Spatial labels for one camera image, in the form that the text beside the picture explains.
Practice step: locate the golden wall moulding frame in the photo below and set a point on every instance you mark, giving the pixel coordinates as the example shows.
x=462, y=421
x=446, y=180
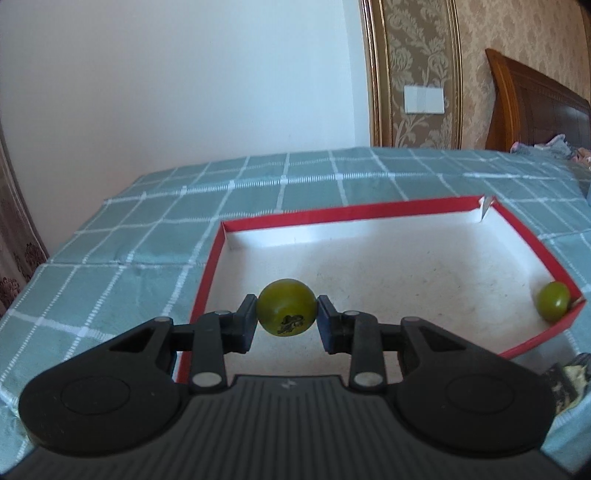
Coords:
x=383, y=74

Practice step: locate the plain green tangerine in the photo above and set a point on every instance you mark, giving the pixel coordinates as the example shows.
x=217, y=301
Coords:
x=551, y=302

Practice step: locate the pink floral bedding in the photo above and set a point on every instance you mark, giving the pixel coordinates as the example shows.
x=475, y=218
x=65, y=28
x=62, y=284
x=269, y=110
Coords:
x=554, y=145

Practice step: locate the white wall switch plate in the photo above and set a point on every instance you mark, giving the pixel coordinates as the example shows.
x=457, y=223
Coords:
x=425, y=98

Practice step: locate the cut eggplant piece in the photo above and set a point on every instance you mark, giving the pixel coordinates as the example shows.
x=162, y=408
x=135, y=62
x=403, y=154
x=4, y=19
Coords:
x=565, y=383

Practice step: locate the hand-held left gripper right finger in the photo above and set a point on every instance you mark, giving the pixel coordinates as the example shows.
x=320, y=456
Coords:
x=324, y=323

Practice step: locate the green tangerine with dark sticker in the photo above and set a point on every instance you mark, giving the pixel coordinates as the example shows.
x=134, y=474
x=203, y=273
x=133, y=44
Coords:
x=286, y=304

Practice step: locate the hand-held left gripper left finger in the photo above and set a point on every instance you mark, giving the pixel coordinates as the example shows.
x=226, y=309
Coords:
x=249, y=318

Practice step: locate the wooden headboard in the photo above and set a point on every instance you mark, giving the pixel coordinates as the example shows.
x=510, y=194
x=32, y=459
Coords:
x=535, y=106

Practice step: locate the red cardboard box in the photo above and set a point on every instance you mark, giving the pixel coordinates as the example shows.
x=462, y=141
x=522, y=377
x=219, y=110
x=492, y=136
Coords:
x=369, y=263

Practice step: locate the teal checked tablecloth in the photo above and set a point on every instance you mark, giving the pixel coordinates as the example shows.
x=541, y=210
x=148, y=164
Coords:
x=323, y=184

